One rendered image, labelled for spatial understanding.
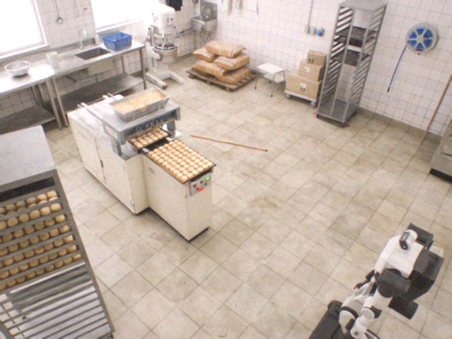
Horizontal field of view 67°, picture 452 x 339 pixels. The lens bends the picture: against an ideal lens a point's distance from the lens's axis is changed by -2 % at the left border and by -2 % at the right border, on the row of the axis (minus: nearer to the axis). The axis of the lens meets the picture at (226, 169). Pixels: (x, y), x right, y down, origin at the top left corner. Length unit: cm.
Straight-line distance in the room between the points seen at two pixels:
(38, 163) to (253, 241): 247
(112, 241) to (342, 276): 239
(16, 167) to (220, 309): 213
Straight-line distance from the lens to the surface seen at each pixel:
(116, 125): 345
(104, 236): 402
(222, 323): 329
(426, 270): 223
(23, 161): 207
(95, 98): 619
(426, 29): 575
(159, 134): 371
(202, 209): 355
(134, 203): 392
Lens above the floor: 292
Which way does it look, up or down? 39 degrees down
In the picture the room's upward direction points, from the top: 2 degrees clockwise
